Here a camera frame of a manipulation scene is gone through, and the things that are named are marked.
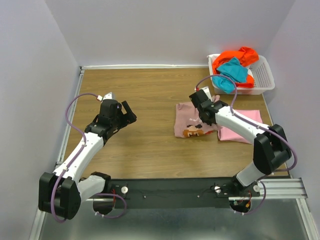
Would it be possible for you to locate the dusty pink t shirt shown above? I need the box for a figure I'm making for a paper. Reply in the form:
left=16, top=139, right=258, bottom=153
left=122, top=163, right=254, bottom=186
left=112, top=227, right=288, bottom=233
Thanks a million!
left=173, top=102, right=220, bottom=138

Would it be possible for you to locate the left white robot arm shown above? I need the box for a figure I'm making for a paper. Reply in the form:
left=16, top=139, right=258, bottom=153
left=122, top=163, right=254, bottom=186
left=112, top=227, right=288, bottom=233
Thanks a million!
left=38, top=96, right=137, bottom=223

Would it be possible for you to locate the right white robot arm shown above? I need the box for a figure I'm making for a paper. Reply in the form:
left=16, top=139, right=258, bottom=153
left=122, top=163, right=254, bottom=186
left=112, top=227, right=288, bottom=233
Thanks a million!
left=189, top=89, right=292, bottom=196

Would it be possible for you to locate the folded bright pink t shirt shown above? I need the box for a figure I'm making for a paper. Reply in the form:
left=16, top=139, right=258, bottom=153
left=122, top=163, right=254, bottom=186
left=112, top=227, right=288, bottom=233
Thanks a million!
left=215, top=106, right=267, bottom=145

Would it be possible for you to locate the teal t shirt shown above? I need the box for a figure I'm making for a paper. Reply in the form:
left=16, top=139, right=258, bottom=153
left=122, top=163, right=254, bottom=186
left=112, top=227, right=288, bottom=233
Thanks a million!
left=212, top=57, right=248, bottom=94

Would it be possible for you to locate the white plastic laundry basket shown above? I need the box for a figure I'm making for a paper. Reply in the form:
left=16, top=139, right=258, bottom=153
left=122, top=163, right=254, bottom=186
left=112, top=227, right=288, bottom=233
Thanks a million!
left=207, top=53, right=275, bottom=95

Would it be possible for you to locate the orange t shirt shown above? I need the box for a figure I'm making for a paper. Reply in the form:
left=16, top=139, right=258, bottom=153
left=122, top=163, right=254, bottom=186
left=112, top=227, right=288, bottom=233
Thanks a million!
left=212, top=46, right=259, bottom=88

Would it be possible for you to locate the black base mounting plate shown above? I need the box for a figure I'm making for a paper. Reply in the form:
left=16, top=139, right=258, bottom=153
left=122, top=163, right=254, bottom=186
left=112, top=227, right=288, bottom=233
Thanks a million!
left=82, top=176, right=261, bottom=210

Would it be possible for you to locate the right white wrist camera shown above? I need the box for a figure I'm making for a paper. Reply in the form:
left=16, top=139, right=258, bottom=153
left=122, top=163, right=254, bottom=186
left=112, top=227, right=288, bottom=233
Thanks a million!
left=201, top=86, right=212, bottom=100

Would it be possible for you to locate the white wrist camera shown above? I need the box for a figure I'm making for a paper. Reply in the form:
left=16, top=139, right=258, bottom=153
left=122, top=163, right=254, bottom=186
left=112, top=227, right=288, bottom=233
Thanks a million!
left=201, top=86, right=212, bottom=100
left=96, top=92, right=118, bottom=103

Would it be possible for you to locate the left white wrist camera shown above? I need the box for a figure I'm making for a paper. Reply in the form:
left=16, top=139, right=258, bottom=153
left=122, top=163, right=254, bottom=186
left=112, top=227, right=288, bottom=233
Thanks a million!
left=96, top=92, right=118, bottom=103

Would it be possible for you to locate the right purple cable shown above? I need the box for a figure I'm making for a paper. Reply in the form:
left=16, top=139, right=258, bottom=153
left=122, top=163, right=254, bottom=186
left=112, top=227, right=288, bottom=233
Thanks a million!
left=194, top=74, right=299, bottom=216

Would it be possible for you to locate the purple cable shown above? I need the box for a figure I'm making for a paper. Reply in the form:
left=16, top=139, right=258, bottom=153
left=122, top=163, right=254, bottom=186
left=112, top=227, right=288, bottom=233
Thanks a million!
left=50, top=92, right=128, bottom=223
left=194, top=74, right=299, bottom=216

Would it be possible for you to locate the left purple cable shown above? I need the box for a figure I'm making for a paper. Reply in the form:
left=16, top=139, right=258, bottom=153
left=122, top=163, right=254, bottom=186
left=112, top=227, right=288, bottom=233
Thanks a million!
left=50, top=92, right=128, bottom=223

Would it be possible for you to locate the aluminium frame rail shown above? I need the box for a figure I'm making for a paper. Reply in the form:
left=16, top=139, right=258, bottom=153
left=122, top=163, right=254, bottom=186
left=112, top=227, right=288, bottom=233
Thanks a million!
left=30, top=67, right=319, bottom=240

